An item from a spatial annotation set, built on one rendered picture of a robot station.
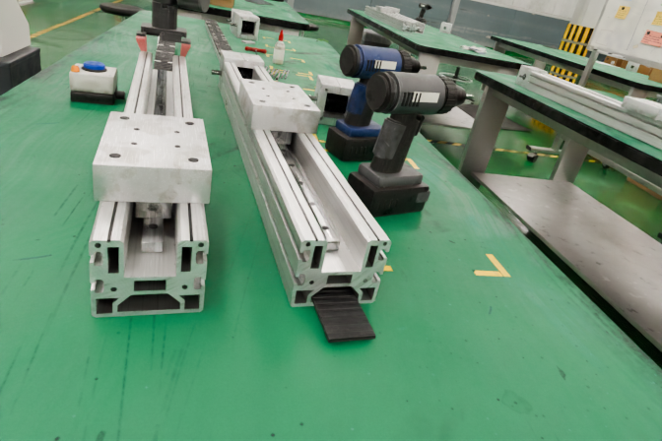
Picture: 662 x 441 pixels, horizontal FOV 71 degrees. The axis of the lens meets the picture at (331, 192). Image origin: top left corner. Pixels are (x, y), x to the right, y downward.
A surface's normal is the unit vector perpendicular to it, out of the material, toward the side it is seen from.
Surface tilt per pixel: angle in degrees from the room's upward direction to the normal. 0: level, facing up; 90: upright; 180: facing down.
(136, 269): 0
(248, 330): 0
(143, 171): 90
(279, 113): 90
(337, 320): 0
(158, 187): 90
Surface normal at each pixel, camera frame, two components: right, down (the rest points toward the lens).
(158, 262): 0.18, -0.89
